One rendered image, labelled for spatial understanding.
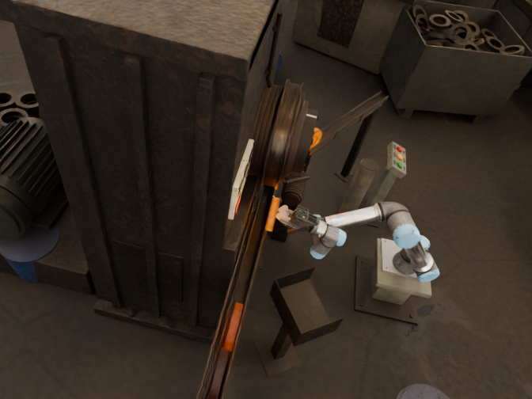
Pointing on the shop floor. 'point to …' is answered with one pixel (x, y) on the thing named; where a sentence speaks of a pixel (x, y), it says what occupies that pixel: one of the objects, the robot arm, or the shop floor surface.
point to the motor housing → (294, 190)
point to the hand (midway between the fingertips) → (273, 211)
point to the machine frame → (153, 142)
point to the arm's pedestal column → (381, 296)
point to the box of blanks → (454, 60)
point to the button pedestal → (386, 178)
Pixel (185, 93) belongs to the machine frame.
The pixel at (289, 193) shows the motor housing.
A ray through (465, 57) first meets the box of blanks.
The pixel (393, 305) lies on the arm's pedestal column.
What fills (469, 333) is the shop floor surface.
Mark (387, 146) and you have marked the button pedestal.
